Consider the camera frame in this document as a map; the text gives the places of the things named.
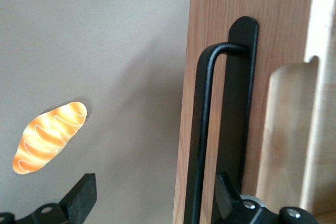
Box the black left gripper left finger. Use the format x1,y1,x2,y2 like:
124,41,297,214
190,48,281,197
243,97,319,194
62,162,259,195
0,173,98,224

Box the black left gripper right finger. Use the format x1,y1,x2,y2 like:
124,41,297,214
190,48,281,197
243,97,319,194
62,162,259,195
212,172,320,224

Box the black metal drawer handle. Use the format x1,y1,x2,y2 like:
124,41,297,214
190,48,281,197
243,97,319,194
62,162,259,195
183,16,260,224

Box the wooden drawer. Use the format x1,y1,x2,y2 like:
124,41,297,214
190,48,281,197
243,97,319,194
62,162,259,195
172,0,336,224

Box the orange striped bread roll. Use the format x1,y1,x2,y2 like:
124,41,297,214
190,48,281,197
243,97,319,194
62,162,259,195
12,101,88,175

